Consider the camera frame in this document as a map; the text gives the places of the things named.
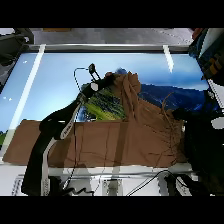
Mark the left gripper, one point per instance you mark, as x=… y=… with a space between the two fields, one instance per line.
x=107 y=81

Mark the silver frame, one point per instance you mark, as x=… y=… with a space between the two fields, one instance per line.
x=113 y=187

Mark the heap of clothes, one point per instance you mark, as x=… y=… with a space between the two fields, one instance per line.
x=213 y=63

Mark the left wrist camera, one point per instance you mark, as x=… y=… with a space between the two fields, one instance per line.
x=92 y=68

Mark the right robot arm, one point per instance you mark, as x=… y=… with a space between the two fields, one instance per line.
x=203 y=150

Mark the brown pants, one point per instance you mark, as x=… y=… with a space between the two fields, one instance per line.
x=133 y=143

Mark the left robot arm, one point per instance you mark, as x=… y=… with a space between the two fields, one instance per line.
x=50 y=125

